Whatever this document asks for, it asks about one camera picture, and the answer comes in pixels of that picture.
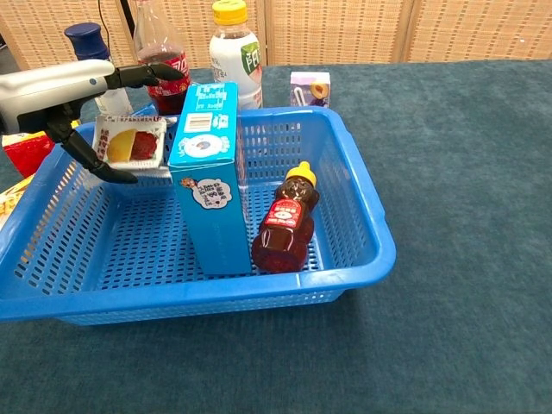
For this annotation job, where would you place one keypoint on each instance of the woven bamboo folding screen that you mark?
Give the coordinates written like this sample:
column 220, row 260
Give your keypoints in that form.
column 358, row 34

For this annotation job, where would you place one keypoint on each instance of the yellow and red snack bag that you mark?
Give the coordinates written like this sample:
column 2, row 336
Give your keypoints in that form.
column 26, row 153

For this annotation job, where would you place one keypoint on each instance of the teal table cloth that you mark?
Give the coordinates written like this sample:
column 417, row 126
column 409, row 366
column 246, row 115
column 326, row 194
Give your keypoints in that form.
column 453, row 259

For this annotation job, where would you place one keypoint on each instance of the cola bottle red label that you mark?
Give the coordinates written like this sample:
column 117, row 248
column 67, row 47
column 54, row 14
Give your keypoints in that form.
column 166, row 97

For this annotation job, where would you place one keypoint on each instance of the blue carton box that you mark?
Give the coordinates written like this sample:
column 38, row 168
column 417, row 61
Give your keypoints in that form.
column 215, row 215

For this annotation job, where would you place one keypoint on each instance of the white snack packet fruit picture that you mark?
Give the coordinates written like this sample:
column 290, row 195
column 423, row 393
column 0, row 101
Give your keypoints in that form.
column 129, row 144

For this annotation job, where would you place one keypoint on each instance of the yellow cracker pack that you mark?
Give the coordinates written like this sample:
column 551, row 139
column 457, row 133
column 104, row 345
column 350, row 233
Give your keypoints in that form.
column 10, row 200

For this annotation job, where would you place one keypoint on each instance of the white drink bottle yellow cap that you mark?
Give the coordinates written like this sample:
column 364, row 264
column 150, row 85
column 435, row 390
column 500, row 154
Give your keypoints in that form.
column 235, row 60

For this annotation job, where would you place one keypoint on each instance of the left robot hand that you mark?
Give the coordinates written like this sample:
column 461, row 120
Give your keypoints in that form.
column 47, row 90

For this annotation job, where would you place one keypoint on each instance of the white bottle navy blue cap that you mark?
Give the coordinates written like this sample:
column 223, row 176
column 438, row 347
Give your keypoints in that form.
column 88, row 41

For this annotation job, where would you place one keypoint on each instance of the small purple drink carton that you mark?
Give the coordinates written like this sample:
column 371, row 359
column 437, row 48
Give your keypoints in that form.
column 310, row 88

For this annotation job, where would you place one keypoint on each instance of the bear-shaped honey bottle yellow cap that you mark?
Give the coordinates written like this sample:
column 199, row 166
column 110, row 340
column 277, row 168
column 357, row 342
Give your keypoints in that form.
column 282, row 241

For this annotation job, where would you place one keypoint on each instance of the blue perforated plastic basket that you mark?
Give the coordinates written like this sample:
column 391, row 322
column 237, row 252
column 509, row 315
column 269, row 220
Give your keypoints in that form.
column 129, row 241

